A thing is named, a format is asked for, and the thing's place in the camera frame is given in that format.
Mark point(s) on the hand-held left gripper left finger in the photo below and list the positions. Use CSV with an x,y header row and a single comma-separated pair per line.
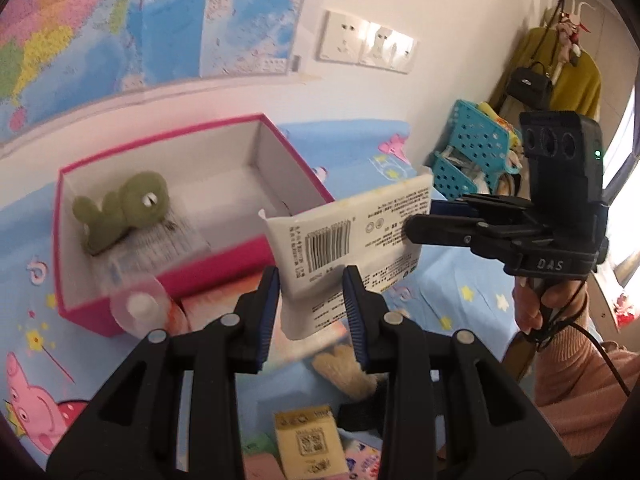
x,y
270,310

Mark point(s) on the clear round plastic bottle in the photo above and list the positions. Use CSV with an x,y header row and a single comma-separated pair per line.
x,y
142,307

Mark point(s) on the blue perforated plastic basket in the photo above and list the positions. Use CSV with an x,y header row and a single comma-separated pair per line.
x,y
480,135
455,175

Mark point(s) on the yellow paper packet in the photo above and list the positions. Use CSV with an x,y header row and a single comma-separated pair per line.
x,y
305,440

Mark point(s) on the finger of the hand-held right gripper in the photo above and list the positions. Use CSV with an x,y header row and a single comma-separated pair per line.
x,y
445,206
435,230

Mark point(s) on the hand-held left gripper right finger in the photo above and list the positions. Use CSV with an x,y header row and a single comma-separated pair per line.
x,y
352,310

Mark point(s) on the person's right forearm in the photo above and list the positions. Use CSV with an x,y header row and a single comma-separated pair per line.
x,y
590,400

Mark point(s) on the white barcode tissue pack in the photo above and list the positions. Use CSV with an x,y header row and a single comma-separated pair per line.
x,y
350,230

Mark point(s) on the green plush toy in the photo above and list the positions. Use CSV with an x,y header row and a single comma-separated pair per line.
x,y
140,200

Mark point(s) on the pale pink packet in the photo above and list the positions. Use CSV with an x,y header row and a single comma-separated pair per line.
x,y
210,310

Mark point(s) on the white wall socket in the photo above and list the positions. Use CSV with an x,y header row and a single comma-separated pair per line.
x,y
342,35

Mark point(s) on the printed clear tissue packet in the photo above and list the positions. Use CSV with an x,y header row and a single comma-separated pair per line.
x,y
165,247

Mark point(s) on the pink cardboard box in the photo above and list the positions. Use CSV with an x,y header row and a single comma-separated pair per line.
x,y
225,180

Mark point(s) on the white wall switch plate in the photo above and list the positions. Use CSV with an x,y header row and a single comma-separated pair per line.
x,y
390,47

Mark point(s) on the white coat hanger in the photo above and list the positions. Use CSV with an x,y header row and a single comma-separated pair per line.
x,y
580,15

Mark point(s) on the olive yellow coat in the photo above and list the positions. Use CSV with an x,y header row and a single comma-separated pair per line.
x,y
575,85

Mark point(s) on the black handbag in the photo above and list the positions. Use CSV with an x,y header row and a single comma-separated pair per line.
x,y
530,87

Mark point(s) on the person's right hand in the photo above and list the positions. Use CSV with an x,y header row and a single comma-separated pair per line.
x,y
532,307

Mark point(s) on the colourful wall map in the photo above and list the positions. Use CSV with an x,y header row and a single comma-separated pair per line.
x,y
150,20

